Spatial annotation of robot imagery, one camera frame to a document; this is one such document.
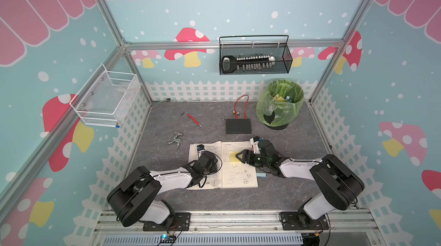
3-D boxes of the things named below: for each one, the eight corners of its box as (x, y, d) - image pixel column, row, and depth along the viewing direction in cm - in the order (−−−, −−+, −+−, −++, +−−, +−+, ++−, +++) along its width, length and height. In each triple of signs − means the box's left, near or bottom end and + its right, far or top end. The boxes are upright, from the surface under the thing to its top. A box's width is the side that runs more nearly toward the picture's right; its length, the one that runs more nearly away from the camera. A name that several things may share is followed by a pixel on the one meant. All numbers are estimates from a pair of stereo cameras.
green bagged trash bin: (258, 135, 105) (265, 108, 86) (254, 108, 119) (259, 79, 100) (294, 135, 105) (309, 108, 86) (286, 108, 119) (297, 79, 100)
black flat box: (225, 133, 106) (225, 131, 104) (225, 120, 112) (225, 118, 111) (251, 133, 106) (251, 131, 104) (249, 120, 112) (250, 118, 111)
